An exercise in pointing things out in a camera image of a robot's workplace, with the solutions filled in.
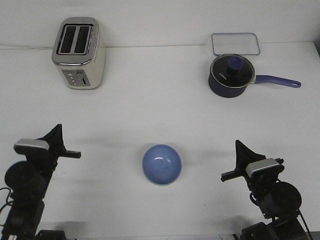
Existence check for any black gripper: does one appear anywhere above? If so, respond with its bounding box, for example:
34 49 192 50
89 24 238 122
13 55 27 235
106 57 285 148
25 123 82 173
220 139 285 198

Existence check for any clear blue-rimmed container lid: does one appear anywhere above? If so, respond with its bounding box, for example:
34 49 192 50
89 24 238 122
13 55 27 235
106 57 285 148
211 32 261 56

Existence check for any glass pot lid blue knob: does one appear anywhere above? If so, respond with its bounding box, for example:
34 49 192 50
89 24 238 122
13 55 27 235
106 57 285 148
210 54 255 88

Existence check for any white toaster power cord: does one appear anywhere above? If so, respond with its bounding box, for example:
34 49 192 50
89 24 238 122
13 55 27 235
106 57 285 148
0 44 56 50

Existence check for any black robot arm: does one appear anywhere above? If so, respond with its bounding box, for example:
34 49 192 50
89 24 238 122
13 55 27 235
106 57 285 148
1 124 81 240
220 139 313 240

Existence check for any green bowl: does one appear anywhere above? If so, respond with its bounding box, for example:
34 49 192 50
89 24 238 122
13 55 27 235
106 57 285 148
148 179 177 187

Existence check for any cream and steel toaster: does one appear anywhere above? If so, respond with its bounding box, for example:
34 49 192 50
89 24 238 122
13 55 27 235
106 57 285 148
51 17 106 90

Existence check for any dark blue saucepan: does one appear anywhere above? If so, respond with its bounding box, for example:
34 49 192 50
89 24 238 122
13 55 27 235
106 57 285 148
208 67 302 98

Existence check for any blue bowl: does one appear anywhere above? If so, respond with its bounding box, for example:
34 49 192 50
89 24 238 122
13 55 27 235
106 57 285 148
142 144 182 184

